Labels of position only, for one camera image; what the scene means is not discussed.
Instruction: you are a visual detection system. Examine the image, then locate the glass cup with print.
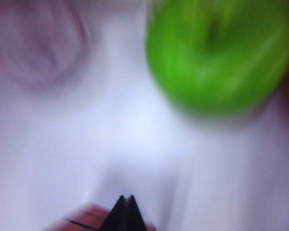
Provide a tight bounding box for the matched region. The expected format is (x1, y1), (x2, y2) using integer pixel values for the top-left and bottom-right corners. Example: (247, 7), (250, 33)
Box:
(0, 0), (93, 95)

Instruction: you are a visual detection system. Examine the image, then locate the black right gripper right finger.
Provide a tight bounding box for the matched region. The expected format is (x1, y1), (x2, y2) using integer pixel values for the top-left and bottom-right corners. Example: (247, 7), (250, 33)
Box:
(125, 194), (148, 231)

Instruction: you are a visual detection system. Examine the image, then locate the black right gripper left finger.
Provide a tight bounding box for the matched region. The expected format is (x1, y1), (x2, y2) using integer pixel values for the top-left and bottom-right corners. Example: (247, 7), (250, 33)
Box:
(99, 194), (128, 231)

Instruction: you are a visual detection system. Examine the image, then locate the green apple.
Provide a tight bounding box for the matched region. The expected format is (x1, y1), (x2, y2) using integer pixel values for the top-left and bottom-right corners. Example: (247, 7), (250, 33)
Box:
(145, 0), (289, 119)

